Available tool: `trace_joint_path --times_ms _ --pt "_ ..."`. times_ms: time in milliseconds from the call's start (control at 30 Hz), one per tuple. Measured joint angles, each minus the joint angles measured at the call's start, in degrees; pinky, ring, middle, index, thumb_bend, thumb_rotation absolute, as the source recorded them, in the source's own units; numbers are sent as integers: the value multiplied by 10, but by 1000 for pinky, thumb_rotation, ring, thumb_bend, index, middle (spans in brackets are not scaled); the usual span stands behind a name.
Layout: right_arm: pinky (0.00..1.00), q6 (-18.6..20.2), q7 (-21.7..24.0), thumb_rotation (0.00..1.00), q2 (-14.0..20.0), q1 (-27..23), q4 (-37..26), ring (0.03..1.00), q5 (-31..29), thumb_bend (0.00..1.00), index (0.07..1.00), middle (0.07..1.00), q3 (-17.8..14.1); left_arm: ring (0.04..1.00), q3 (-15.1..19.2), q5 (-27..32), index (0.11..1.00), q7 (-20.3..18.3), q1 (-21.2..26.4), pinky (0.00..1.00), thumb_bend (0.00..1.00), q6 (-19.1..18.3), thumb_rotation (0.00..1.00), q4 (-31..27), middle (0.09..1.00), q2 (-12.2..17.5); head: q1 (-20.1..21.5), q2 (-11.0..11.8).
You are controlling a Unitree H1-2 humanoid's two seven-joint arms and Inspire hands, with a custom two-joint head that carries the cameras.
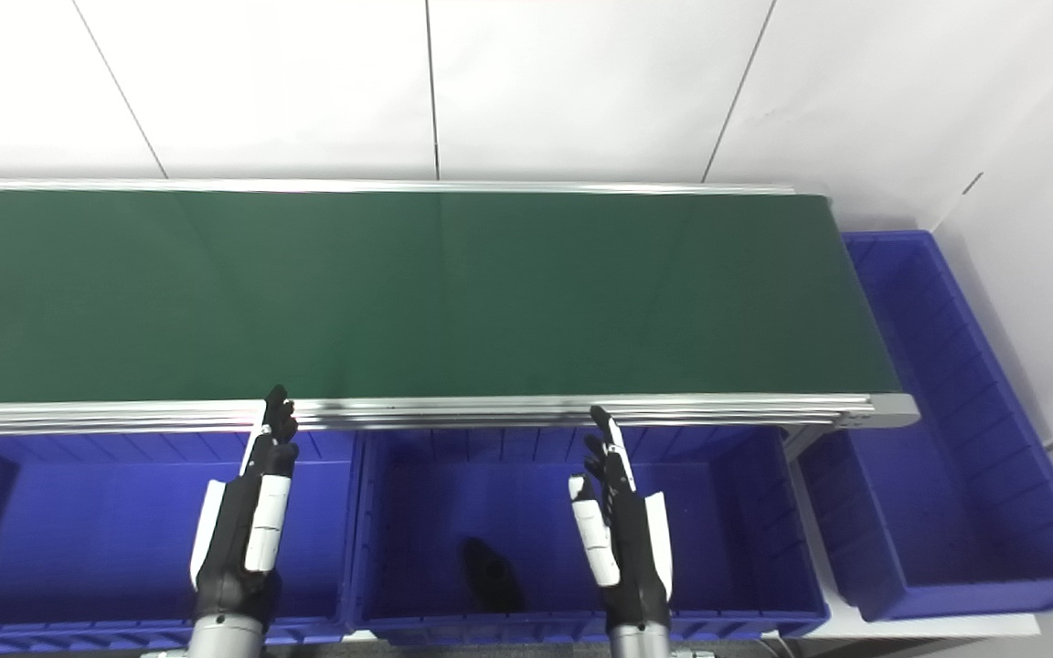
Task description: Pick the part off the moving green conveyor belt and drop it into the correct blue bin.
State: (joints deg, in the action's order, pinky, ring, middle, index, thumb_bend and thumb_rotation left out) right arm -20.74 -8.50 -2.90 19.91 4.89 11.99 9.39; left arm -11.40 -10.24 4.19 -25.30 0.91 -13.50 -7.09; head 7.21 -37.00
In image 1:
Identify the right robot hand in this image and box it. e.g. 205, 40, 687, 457
569, 405, 674, 631

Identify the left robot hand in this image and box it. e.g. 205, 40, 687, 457
190, 384, 301, 631

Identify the blue plastic bin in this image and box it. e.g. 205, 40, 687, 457
0, 430, 359, 655
796, 230, 1053, 622
344, 425, 831, 641

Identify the black plastic part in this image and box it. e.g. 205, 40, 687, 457
460, 537, 526, 615

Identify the green conveyor belt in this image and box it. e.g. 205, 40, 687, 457
0, 190, 902, 406

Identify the aluminium conveyor side rail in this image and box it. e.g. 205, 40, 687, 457
0, 178, 797, 196
0, 393, 920, 438

